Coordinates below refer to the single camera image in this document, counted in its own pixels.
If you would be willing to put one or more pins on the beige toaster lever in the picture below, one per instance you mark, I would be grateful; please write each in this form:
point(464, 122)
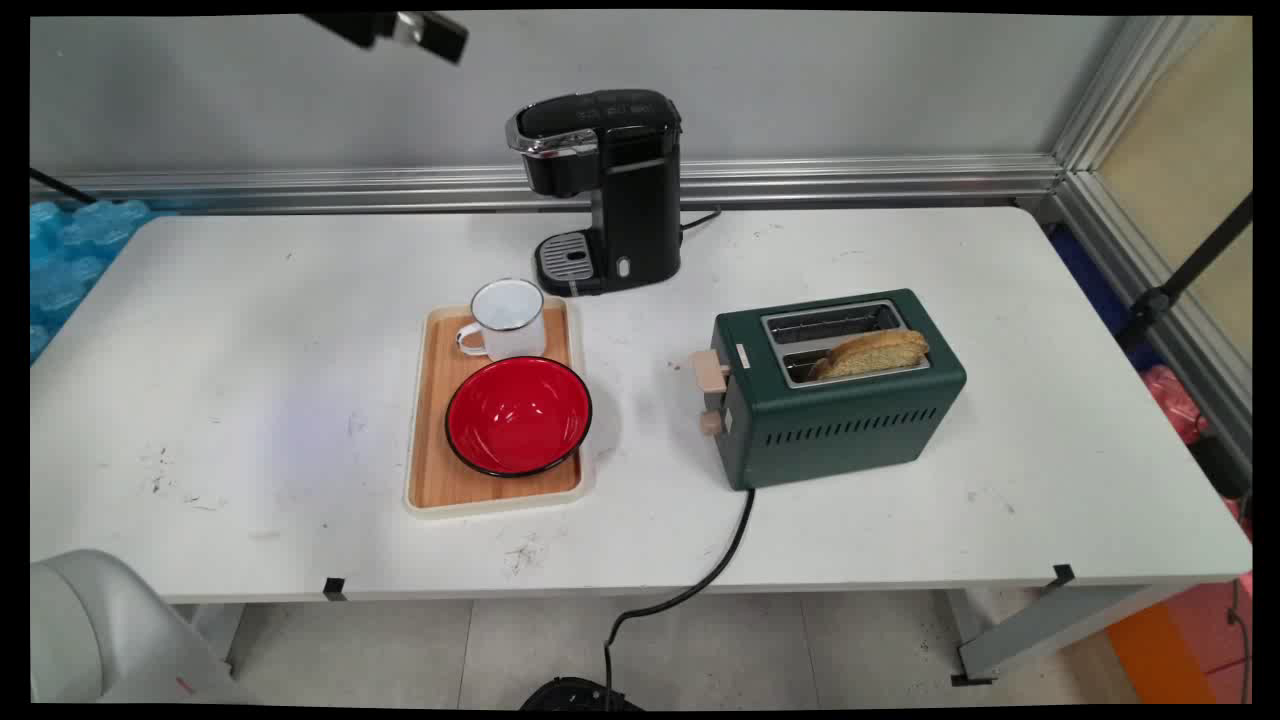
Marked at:
point(708, 372)

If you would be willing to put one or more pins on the white enamel mug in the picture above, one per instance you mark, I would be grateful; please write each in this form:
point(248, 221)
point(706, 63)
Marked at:
point(510, 330)

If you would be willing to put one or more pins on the red bowl black rim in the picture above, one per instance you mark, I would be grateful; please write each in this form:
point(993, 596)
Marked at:
point(518, 415)

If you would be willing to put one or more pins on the black coffee machine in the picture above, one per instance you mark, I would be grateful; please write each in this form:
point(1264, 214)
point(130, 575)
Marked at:
point(635, 200)

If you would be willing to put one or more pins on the green two-slot toaster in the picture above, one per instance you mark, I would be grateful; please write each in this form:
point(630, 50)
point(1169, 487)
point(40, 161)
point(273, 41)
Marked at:
point(840, 420)

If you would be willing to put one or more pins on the wooden serving tray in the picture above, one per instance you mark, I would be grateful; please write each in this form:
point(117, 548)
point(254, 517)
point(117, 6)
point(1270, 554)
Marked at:
point(435, 470)

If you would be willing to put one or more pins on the toasted bread slice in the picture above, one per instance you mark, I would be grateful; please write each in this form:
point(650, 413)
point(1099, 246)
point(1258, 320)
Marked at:
point(875, 352)

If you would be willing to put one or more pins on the black round floor object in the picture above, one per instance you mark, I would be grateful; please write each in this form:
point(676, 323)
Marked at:
point(575, 693)

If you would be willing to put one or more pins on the black tape clip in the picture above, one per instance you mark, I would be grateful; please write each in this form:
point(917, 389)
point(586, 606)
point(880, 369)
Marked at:
point(1063, 575)
point(334, 588)

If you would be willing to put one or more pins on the dark blue sheet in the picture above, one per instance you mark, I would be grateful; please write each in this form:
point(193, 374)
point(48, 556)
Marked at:
point(1090, 280)

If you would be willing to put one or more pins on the grey table leg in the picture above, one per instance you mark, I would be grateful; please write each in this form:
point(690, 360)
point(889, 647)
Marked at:
point(1050, 625)
point(215, 630)

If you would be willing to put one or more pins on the red plastic bag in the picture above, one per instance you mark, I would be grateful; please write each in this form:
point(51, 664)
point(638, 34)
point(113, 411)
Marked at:
point(1175, 400)

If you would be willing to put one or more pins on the black tripod leg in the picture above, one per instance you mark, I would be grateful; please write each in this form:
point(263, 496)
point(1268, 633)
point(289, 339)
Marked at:
point(1190, 270)

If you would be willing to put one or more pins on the light blue bubble wrap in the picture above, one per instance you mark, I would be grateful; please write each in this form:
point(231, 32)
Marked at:
point(70, 260)

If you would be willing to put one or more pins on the thin black rod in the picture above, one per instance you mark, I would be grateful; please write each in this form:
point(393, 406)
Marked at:
point(60, 186)

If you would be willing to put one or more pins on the aluminium frame rail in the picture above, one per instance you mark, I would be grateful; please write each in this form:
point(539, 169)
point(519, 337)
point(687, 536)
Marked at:
point(850, 180)
point(1150, 290)

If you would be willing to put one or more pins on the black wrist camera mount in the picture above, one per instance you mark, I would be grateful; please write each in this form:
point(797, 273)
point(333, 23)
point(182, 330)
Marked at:
point(340, 25)

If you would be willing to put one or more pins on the aluminium frame post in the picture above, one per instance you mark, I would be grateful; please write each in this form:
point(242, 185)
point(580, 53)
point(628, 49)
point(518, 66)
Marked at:
point(1100, 90)

